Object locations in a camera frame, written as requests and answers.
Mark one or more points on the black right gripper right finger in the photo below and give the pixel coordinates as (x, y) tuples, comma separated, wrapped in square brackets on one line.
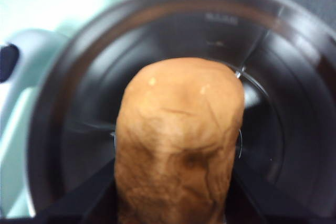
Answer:
[(246, 208)]

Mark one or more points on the brown potato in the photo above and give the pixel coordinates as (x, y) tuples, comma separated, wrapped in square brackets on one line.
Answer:
[(178, 134)]

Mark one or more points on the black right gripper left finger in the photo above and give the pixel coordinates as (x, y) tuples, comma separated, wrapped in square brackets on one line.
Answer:
[(92, 203)]

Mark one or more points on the mint green hinged griddle lid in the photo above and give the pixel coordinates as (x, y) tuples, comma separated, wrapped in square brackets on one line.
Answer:
[(13, 142)]

